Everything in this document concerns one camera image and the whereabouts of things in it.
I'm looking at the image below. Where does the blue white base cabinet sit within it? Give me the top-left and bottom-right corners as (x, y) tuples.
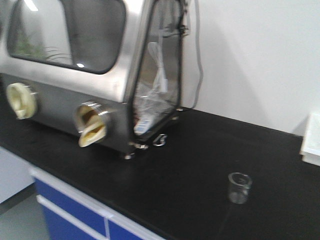
(29, 166), (162, 240)

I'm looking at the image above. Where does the right cream glove port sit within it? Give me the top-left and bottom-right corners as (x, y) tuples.
(74, 101), (110, 148)

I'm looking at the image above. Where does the cream glove port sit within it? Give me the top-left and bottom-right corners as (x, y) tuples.
(74, 101), (110, 148)
(6, 82), (38, 120)

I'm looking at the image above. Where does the stainless steel glove box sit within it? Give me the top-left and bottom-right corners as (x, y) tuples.
(0, 0), (187, 159)

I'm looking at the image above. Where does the small glass beaker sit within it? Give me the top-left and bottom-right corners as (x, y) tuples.
(227, 172), (253, 205)

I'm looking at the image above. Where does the left cream glove port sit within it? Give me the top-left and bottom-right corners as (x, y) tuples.
(6, 82), (38, 120)

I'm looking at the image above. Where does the left white plastic bin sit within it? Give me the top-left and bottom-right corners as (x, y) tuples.
(300, 112), (320, 166)

